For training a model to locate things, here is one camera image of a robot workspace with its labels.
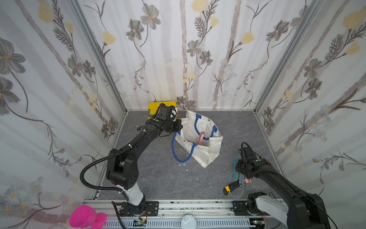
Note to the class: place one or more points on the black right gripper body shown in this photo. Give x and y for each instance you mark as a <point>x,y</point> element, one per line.
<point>240,170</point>

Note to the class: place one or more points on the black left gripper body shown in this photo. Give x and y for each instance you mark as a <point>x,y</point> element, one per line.
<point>174,126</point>

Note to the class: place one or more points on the teal utility knife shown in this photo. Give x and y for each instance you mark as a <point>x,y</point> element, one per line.
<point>235,172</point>

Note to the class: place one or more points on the white canvas tote bag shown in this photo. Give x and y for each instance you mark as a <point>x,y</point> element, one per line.
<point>193,124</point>

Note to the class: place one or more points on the yellow black utility knife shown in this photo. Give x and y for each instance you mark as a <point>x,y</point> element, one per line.
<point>231,187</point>

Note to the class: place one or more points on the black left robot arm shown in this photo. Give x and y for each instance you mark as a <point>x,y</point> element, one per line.
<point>122,168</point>

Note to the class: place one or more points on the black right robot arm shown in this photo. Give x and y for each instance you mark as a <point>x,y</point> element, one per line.
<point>297,210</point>

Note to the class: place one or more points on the yellow plastic box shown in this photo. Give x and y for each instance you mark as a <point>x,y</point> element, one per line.
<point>153,107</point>

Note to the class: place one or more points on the white round device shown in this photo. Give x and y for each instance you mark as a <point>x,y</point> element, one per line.
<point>188,222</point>

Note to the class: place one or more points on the pink plastic funnel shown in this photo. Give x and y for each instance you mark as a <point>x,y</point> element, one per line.
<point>85,216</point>

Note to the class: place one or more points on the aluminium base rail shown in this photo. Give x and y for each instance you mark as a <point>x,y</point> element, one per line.
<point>177,209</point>

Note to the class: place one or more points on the white slotted cable duct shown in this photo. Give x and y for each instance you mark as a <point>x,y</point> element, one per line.
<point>200,224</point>

